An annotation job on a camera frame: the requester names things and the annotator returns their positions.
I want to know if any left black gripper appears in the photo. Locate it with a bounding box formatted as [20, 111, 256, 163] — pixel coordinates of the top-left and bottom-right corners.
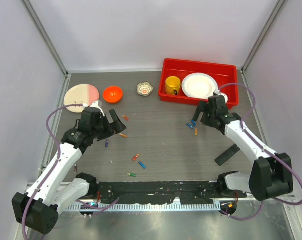
[91, 109, 126, 141]

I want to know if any black remote control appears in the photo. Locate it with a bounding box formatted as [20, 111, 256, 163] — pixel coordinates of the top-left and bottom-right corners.
[215, 144, 240, 166]

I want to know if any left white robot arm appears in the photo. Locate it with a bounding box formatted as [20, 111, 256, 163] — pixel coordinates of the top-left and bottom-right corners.
[12, 105, 126, 239]

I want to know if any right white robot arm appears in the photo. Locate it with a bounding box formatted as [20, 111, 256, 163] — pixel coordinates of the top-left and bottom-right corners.
[193, 95, 293, 202]

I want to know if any orange battery mid left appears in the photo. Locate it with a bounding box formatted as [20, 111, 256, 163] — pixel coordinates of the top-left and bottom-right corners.
[119, 133, 127, 138]

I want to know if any white paper plate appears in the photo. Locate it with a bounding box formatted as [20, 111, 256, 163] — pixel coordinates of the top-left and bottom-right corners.
[181, 73, 218, 100]

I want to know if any orange bowl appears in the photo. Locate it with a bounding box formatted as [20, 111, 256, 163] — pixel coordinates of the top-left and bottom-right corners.
[102, 86, 123, 104]

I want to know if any red plastic bin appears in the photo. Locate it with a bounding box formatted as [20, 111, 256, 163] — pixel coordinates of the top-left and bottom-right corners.
[158, 58, 237, 106]

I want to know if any yellow mug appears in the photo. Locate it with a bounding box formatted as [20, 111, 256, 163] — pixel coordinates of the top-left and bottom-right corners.
[165, 76, 181, 96]

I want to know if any pink and cream plate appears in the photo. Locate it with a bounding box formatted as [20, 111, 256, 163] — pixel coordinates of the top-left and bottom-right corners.
[64, 84, 99, 114]

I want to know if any blue battery centre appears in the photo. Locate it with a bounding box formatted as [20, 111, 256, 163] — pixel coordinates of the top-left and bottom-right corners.
[138, 161, 146, 169]

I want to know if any small floral bowl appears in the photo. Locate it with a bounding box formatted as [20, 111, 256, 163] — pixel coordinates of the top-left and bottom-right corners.
[136, 81, 153, 97]

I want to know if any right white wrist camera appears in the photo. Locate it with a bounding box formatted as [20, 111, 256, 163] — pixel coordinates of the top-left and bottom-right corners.
[213, 89, 228, 103]

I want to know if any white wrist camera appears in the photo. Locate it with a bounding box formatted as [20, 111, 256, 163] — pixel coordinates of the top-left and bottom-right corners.
[213, 89, 228, 103]
[89, 100, 105, 116]

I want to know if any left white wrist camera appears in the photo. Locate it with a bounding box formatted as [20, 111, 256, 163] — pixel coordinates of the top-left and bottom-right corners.
[89, 100, 105, 116]

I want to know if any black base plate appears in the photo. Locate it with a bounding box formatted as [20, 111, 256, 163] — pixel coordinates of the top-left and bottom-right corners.
[75, 180, 247, 205]

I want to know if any white slotted cable duct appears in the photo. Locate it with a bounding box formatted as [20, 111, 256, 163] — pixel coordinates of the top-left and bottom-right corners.
[65, 202, 221, 212]

